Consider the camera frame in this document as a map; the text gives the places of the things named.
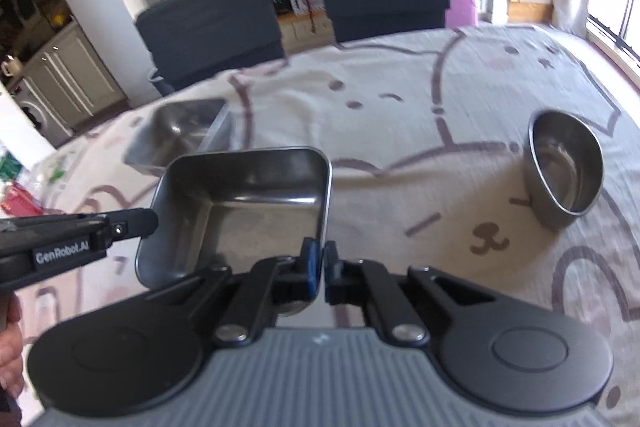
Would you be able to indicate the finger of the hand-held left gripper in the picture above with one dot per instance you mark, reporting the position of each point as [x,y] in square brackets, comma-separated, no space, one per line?
[132,224]

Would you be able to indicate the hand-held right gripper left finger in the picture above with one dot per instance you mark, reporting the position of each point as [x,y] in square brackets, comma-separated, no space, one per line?
[311,269]

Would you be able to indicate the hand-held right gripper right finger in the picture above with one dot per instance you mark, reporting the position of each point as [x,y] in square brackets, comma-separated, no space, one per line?
[331,274]

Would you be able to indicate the steel rectangular tray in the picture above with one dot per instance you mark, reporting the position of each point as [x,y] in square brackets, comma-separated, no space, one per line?
[175,132]
[240,192]

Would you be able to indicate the small round steel bowl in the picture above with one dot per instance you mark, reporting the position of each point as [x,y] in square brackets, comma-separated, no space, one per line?
[565,177]

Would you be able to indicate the person's left hand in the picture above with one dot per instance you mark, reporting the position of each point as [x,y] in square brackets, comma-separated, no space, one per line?
[10,342]

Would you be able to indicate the red packet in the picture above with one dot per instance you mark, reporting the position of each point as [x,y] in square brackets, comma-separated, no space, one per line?
[17,202]

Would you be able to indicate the green packet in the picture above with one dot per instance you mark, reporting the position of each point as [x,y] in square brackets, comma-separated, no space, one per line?
[10,164]

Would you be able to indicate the white washing machine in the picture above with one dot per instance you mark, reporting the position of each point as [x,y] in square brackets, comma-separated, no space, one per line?
[42,117]

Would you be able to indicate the grey kitchen cabinet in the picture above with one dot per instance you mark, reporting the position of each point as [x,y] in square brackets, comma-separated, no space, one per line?
[75,67]

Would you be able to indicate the cartoon animal printed tablecloth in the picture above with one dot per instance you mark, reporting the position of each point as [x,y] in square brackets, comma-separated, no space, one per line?
[425,107]

